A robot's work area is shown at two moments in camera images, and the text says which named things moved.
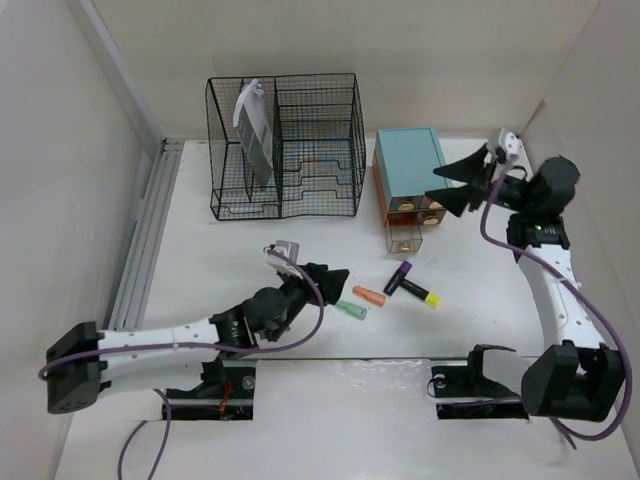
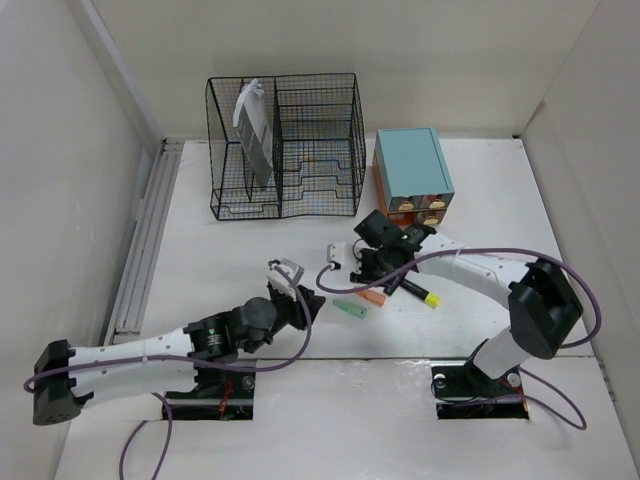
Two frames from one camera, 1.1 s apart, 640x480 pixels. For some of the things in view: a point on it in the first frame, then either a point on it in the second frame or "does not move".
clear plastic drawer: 430,216 does not move
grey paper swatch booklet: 251,118 does not move
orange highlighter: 373,297 does not move
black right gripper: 471,171 to 362,276
